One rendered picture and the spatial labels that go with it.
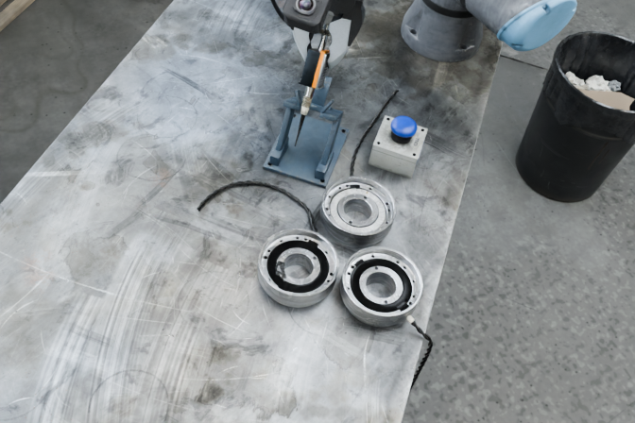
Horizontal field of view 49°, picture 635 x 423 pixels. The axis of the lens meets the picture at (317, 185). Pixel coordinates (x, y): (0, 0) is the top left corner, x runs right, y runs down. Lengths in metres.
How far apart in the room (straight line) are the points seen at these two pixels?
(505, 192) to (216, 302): 1.45
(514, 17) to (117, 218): 0.66
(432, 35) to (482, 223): 0.96
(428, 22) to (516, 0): 0.20
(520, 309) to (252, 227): 1.15
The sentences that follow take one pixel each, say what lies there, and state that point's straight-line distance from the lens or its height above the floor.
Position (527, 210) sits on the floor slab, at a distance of 2.21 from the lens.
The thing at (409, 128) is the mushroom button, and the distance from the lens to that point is 1.04.
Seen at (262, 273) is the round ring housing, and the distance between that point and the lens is 0.89.
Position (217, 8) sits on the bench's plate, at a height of 0.80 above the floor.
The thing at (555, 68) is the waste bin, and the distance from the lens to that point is 2.03.
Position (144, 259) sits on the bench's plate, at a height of 0.80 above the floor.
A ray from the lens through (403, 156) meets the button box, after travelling 1.04.
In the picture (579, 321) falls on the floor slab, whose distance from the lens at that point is 2.04.
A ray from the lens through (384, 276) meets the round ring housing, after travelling 0.93.
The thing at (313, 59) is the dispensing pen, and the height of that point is 1.01.
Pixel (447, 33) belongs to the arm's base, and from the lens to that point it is 1.27.
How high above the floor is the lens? 1.59
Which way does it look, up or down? 50 degrees down
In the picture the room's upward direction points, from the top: 10 degrees clockwise
